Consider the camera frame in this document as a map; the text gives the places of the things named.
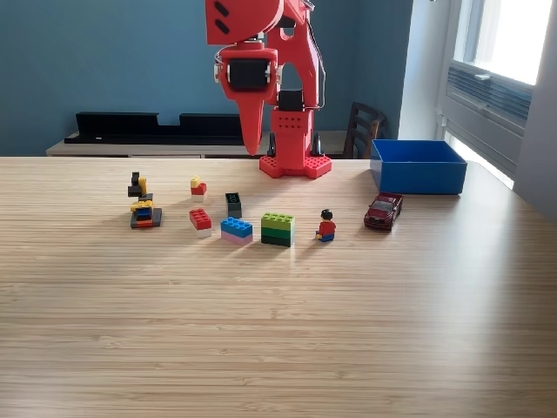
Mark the toy figure red shirt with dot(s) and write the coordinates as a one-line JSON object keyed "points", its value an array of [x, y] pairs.
{"points": [[326, 227]]}

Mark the pale wooden sideboard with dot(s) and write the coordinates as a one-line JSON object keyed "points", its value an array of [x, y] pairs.
{"points": [[130, 150]]}

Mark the dark red toy car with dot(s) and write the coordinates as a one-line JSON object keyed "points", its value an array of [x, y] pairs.
{"points": [[383, 211]]}

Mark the black shelf tray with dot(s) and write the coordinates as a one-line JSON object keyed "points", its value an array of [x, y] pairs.
{"points": [[130, 130]]}

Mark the red and white lego stack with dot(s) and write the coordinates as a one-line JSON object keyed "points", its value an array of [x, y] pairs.
{"points": [[200, 220]]}

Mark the white window frame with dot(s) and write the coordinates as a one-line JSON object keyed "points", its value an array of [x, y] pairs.
{"points": [[467, 35]]}

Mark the blue plastic bin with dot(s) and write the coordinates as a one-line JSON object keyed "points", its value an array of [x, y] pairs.
{"points": [[426, 178]]}

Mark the grey radiator vent unit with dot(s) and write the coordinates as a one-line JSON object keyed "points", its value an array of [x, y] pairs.
{"points": [[487, 113]]}

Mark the black lego brick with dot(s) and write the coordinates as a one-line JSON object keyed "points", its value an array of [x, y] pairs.
{"points": [[233, 205]]}

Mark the green lego block stack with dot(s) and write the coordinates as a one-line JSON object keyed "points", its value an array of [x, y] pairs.
{"points": [[277, 231]]}

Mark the yellow red white lego stack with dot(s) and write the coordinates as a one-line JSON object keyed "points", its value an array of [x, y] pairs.
{"points": [[199, 189]]}

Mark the blue and pink lego stack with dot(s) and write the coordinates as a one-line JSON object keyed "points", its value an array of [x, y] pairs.
{"points": [[236, 230]]}

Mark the dark wooden chair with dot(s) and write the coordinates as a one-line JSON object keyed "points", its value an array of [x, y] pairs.
{"points": [[363, 126]]}

